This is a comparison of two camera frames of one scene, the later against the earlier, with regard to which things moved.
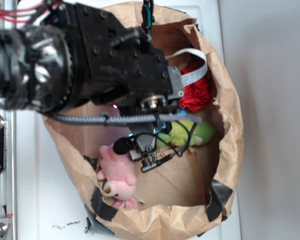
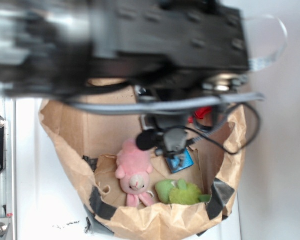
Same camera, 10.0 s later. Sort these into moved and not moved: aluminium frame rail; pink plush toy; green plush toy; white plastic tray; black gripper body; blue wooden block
Moved: pink plush toy; green plush toy; black gripper body; blue wooden block
Not moved: white plastic tray; aluminium frame rail
